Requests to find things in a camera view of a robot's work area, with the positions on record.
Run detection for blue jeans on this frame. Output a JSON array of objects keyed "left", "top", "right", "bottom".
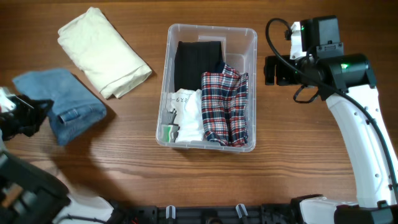
[{"left": 12, "top": 68, "right": 106, "bottom": 146}]

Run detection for red navy plaid shirt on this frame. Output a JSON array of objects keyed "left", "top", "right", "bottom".
[{"left": 201, "top": 64, "right": 248, "bottom": 147}]

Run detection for clear plastic storage container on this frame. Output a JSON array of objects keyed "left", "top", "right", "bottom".
[{"left": 155, "top": 24, "right": 257, "bottom": 152}]

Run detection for black garment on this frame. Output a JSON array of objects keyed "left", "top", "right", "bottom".
[{"left": 174, "top": 41, "right": 225, "bottom": 91}]

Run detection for cream cloth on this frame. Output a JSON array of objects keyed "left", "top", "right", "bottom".
[{"left": 58, "top": 7, "right": 152, "bottom": 99}]

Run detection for white printed t-shirt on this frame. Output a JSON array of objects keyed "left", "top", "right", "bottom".
[{"left": 160, "top": 88, "right": 205, "bottom": 143}]

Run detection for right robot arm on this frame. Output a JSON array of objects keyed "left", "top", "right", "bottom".
[{"left": 264, "top": 16, "right": 397, "bottom": 223}]

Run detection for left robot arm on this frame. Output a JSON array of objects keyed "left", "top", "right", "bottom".
[{"left": 1, "top": 89, "right": 126, "bottom": 223}]

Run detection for right black cable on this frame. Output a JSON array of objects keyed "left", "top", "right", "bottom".
[{"left": 265, "top": 17, "right": 398, "bottom": 194}]

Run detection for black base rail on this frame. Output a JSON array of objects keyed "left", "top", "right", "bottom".
[{"left": 123, "top": 203, "right": 296, "bottom": 224}]

